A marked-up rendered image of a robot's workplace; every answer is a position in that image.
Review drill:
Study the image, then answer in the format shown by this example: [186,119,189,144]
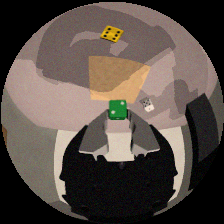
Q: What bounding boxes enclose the green die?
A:
[109,100,127,120]

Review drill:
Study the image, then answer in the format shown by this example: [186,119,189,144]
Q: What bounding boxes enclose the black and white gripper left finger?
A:
[59,109,109,182]

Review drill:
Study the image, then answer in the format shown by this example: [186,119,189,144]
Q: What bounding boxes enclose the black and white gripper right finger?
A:
[126,109,178,177]

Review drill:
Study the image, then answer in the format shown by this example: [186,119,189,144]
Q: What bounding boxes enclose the tan flat mat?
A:
[89,56,151,103]

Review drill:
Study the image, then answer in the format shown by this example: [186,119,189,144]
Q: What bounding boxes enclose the white die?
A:
[142,98,154,112]

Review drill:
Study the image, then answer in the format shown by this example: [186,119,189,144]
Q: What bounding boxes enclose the yellow die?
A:
[100,26,124,43]

